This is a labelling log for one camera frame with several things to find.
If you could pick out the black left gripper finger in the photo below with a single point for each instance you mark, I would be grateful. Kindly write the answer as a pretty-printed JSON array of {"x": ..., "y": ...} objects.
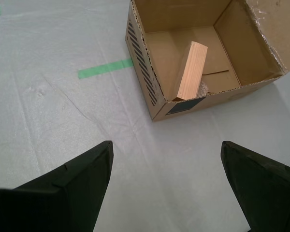
[
  {"x": 268, "y": 193},
  {"x": 62, "y": 198}
]

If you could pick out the speckled granite rock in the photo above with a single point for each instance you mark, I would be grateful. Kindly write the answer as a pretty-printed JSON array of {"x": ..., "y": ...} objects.
[{"x": 204, "y": 89}]

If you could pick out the light wooden block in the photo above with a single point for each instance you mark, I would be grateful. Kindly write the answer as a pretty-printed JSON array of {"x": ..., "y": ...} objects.
[{"x": 192, "y": 72}]

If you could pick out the brown cardboard box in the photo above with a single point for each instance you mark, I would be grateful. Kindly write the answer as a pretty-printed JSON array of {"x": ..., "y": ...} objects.
[{"x": 244, "y": 48}]

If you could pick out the white table cloth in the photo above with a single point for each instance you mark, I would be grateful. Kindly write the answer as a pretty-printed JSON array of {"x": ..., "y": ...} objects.
[{"x": 159, "y": 169}]

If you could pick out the long green tape strip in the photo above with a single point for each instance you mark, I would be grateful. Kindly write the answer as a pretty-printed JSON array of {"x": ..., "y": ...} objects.
[{"x": 104, "y": 68}]

